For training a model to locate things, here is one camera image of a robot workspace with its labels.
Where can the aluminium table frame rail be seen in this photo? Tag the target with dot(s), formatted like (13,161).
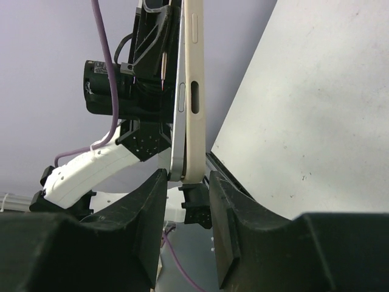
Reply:
(13,202)

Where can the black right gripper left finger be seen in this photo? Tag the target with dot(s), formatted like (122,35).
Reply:
(115,249)

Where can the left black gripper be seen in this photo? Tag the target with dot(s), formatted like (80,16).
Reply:
(154,51)

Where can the beige phone case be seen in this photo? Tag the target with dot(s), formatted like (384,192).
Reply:
(194,93)

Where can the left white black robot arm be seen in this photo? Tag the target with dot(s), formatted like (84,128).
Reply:
(141,128)

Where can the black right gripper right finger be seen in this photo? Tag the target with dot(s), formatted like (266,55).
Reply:
(258,250)

